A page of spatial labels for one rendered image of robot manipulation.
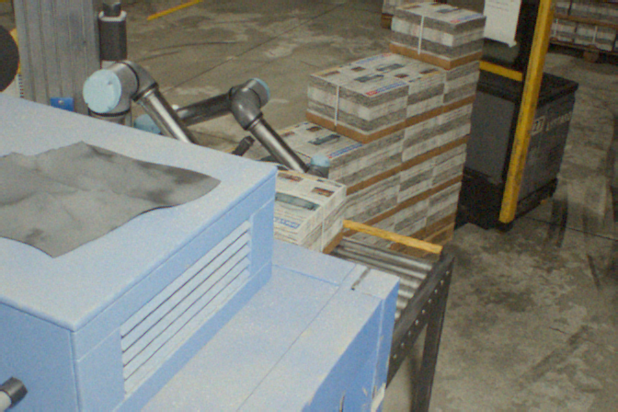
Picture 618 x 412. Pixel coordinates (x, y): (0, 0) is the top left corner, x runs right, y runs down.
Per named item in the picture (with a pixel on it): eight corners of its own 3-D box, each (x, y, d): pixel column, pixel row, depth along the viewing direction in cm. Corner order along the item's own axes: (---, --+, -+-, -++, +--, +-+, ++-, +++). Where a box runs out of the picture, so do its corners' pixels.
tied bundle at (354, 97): (304, 120, 376) (307, 74, 366) (345, 106, 396) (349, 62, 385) (365, 145, 354) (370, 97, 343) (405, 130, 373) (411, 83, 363)
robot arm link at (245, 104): (234, 91, 289) (324, 188, 296) (245, 82, 298) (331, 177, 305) (214, 109, 294) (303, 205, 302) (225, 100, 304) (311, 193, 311)
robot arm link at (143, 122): (128, 153, 313) (126, 120, 306) (143, 140, 324) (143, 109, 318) (155, 158, 310) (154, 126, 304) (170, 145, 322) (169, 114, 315)
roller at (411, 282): (301, 254, 285) (303, 242, 284) (425, 292, 269) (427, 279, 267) (294, 258, 281) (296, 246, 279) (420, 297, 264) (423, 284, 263)
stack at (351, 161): (211, 309, 378) (211, 151, 339) (369, 230, 454) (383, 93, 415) (267, 348, 355) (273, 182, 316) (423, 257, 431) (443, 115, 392)
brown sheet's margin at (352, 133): (304, 119, 376) (305, 110, 374) (345, 105, 395) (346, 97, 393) (366, 144, 354) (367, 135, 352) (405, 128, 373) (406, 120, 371)
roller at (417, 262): (316, 237, 296) (317, 225, 294) (437, 272, 279) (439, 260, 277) (311, 243, 292) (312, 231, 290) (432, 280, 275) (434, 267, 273)
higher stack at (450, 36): (368, 230, 454) (391, 6, 393) (400, 214, 473) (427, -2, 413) (421, 257, 431) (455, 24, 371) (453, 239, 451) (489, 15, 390)
